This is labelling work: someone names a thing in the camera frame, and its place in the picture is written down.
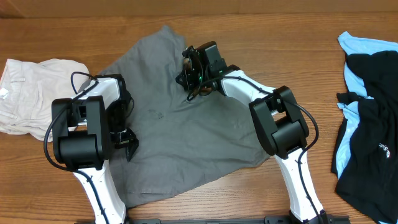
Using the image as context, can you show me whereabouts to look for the grey shorts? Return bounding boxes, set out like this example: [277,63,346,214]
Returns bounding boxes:
[77,25,271,208]

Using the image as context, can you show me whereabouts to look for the light blue shirt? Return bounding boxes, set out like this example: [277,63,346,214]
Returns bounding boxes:
[332,32,397,177]

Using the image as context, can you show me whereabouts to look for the black garment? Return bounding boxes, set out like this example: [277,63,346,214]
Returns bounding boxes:
[335,50,397,223]

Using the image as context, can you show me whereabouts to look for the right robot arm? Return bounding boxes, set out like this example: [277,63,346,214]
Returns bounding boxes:
[175,41,328,223]

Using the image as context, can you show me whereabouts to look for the beige folded shorts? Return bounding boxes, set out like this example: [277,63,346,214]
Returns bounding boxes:
[1,58,89,141]

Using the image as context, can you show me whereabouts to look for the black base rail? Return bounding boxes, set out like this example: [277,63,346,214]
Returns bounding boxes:
[74,215,351,224]

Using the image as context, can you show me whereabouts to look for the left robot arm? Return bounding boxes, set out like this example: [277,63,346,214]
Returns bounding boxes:
[45,74,139,223]

